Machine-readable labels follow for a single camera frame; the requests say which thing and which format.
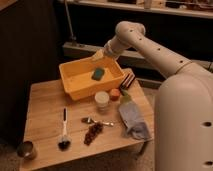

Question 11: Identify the yellow plastic bin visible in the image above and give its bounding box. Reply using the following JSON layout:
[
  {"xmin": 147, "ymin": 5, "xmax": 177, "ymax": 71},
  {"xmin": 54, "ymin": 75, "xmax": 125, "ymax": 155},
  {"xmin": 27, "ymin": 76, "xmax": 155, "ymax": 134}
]
[{"xmin": 59, "ymin": 57, "xmax": 125, "ymax": 100}]

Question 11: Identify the metal cup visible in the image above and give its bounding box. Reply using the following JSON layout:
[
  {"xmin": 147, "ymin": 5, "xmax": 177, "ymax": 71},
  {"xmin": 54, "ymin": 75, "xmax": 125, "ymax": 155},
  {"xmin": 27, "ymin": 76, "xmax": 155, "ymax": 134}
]
[{"xmin": 17, "ymin": 141, "xmax": 37, "ymax": 160}]

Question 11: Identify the metal shelf rail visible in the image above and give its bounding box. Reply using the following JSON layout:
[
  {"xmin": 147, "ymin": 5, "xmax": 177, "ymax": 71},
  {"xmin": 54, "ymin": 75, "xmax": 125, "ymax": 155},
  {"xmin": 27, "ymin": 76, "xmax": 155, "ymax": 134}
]
[{"xmin": 63, "ymin": 42, "xmax": 213, "ymax": 72}]

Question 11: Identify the striped dark block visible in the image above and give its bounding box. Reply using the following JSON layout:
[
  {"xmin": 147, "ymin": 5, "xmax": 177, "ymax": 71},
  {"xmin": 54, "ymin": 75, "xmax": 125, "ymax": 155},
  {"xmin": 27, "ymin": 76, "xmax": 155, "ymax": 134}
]
[{"xmin": 119, "ymin": 73, "xmax": 135, "ymax": 90}]

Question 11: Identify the teal sponge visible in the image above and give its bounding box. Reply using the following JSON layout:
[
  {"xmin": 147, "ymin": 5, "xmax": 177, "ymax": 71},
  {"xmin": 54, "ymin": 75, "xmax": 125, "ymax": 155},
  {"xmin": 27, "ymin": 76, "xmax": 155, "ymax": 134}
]
[{"xmin": 92, "ymin": 68, "xmax": 105, "ymax": 81}]

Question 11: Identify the green bottle top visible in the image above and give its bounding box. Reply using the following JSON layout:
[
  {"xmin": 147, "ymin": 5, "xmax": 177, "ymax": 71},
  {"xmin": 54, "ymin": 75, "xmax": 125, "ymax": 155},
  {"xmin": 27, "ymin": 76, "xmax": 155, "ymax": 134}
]
[{"xmin": 120, "ymin": 90, "xmax": 132, "ymax": 104}]

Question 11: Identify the small orange apple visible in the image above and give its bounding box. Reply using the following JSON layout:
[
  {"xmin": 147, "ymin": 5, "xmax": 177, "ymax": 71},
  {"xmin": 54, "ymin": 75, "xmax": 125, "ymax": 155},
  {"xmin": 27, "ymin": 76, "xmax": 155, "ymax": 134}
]
[{"xmin": 109, "ymin": 88, "xmax": 121, "ymax": 101}]

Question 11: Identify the white plastic cup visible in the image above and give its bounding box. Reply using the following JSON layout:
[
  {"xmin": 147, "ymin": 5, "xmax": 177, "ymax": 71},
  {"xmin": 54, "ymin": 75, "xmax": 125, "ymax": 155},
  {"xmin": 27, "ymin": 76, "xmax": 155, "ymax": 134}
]
[{"xmin": 94, "ymin": 91, "xmax": 110, "ymax": 111}]

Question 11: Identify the grey blue cloth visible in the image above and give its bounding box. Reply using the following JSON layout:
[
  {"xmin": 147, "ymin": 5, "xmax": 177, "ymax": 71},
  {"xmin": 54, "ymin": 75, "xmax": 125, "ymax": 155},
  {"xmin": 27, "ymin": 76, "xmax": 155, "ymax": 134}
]
[{"xmin": 118, "ymin": 101, "xmax": 151, "ymax": 140}]

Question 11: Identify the bunch of dark grapes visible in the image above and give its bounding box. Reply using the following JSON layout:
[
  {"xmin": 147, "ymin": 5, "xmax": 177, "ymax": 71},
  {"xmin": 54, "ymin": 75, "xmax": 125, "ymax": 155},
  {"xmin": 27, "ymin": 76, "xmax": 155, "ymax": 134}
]
[{"xmin": 84, "ymin": 122, "xmax": 103, "ymax": 145}]

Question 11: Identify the wooden table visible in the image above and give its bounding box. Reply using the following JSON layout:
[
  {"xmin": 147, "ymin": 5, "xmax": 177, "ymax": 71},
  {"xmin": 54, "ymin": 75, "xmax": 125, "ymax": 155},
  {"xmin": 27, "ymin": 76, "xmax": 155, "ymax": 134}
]
[{"xmin": 20, "ymin": 80, "xmax": 146, "ymax": 171}]

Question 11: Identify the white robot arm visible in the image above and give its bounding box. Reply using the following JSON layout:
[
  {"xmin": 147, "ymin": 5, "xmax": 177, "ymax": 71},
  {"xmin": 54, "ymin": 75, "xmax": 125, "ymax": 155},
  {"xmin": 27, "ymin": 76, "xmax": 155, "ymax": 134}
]
[{"xmin": 93, "ymin": 21, "xmax": 213, "ymax": 171}]

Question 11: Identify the metal spoon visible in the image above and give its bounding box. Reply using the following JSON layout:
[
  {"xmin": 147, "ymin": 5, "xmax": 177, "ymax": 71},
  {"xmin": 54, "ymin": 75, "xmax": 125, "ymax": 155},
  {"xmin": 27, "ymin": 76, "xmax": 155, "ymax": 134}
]
[{"xmin": 81, "ymin": 117, "xmax": 114, "ymax": 127}]

